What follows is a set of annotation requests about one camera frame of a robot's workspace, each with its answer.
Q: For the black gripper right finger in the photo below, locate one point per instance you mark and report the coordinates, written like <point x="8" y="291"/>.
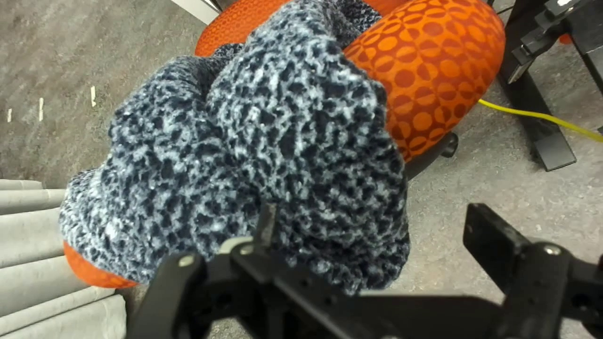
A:
<point x="502" y="241"/>

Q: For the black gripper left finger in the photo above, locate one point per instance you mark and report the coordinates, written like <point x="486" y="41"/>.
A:
<point x="268" y="226"/>

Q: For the white curtain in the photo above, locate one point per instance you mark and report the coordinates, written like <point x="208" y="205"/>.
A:
<point x="38" y="275"/>

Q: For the blue white knitted blanket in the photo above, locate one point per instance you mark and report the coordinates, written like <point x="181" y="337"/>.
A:
<point x="283" y="137"/>

